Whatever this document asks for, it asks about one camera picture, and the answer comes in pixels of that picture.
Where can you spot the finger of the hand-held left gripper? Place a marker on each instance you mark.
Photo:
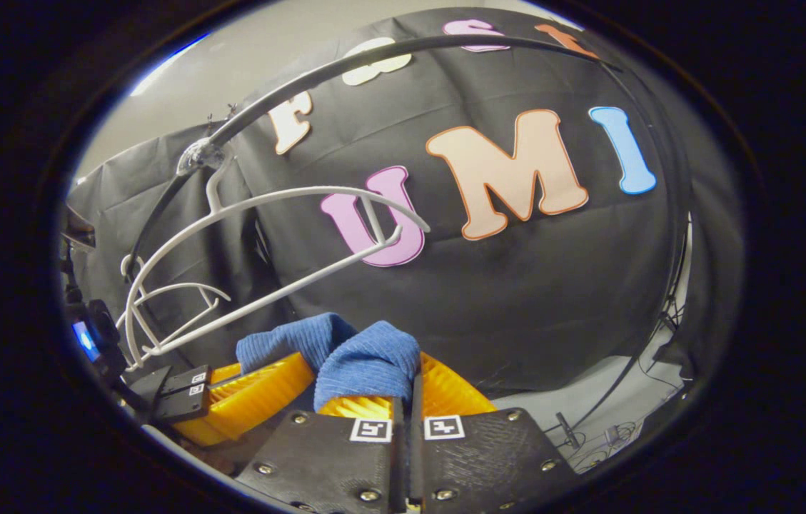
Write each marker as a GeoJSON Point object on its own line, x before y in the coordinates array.
{"type": "Point", "coordinates": [181, 382]}
{"type": "Point", "coordinates": [253, 400]}

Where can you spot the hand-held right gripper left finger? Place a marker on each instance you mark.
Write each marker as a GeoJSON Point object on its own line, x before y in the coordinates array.
{"type": "Point", "coordinates": [331, 457]}

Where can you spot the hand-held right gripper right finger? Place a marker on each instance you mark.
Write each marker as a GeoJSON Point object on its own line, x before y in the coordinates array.
{"type": "Point", "coordinates": [481, 457]}

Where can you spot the white hanger with taped hook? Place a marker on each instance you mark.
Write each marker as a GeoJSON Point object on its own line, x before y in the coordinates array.
{"type": "Point", "coordinates": [199, 155]}

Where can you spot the black clothes rack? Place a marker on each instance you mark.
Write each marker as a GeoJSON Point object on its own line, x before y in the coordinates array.
{"type": "Point", "coordinates": [253, 111]}

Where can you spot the black backdrop cloth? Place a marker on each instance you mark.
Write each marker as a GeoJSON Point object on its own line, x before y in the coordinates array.
{"type": "Point", "coordinates": [517, 300]}

